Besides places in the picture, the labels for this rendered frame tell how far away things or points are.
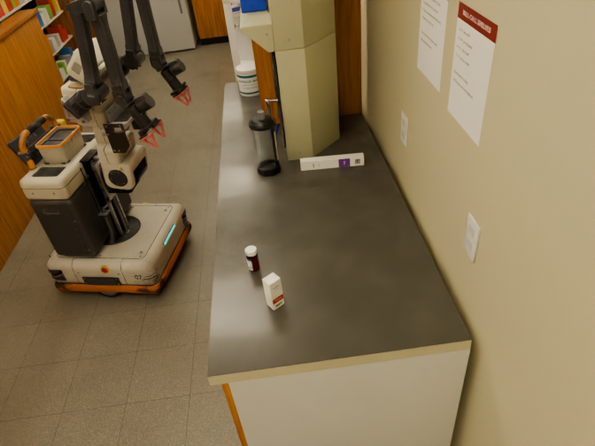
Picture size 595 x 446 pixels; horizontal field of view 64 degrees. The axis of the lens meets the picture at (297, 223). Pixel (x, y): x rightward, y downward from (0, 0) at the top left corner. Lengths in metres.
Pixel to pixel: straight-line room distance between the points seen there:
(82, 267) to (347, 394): 1.93
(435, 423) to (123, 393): 1.53
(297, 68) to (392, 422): 1.29
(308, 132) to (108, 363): 1.58
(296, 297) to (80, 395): 1.52
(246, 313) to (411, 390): 0.52
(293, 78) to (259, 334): 1.01
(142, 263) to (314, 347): 1.64
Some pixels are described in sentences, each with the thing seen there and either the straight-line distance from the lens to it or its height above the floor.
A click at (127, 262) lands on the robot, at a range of 2.82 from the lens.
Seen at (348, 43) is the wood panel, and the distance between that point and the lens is 2.30.
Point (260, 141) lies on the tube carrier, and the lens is 1.90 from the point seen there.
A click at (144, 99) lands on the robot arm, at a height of 1.21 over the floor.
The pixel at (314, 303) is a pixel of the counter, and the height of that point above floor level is 0.94.
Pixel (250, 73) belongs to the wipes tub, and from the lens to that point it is 2.70.
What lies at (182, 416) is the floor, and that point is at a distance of 2.41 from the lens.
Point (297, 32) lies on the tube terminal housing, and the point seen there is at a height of 1.47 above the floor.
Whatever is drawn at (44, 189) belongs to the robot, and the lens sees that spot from 2.73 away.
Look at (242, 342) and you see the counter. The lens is 1.36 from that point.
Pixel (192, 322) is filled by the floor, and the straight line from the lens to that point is 2.74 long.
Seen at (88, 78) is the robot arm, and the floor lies 1.31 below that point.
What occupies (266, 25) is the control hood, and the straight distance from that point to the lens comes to 1.86.
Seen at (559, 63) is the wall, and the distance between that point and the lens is 0.91.
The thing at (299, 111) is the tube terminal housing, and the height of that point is 1.16.
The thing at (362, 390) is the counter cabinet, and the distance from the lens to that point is 1.43.
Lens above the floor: 1.99
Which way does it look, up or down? 38 degrees down
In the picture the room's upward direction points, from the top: 7 degrees counter-clockwise
